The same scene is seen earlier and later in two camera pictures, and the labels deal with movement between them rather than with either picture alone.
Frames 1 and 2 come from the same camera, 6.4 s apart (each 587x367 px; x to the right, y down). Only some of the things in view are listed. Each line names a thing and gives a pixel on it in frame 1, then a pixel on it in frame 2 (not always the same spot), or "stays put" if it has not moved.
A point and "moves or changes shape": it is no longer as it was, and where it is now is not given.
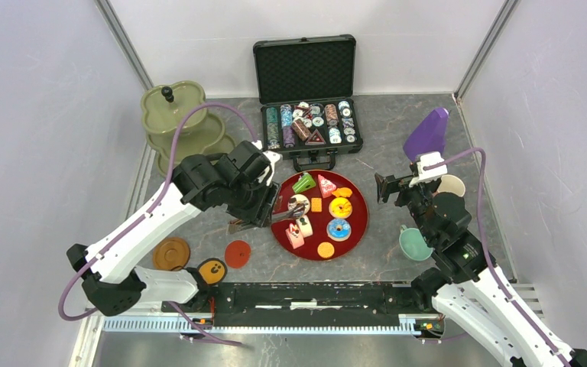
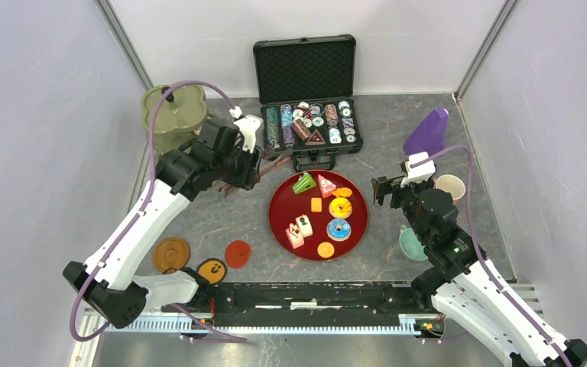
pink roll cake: (294, 236) stays put
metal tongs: (285, 213) moves or changes shape
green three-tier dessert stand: (199, 133) stays put
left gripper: (260, 212) → (251, 174)
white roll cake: (305, 225) stays put
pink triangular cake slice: (326, 186) stays put
